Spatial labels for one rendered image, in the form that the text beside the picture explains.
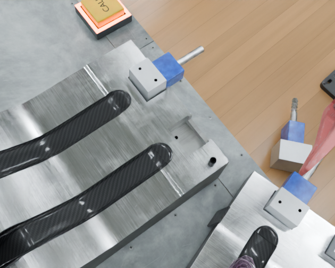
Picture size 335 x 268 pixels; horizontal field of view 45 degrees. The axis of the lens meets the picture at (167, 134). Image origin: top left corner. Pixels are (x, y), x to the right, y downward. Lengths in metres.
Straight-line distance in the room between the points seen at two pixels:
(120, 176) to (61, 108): 0.14
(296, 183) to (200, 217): 0.16
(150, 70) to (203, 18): 0.25
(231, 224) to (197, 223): 0.07
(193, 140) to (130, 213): 0.16
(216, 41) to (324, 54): 0.21
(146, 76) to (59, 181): 0.20
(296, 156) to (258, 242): 0.16
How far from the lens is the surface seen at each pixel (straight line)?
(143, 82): 0.62
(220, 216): 0.62
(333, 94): 0.82
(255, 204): 0.64
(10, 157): 0.61
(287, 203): 0.63
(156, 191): 0.59
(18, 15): 0.86
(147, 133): 0.61
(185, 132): 0.64
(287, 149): 0.69
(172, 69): 0.64
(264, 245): 0.64
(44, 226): 0.57
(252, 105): 0.76
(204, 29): 0.83
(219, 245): 0.61
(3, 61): 0.81
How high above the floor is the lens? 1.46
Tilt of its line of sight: 68 degrees down
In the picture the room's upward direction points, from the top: 10 degrees clockwise
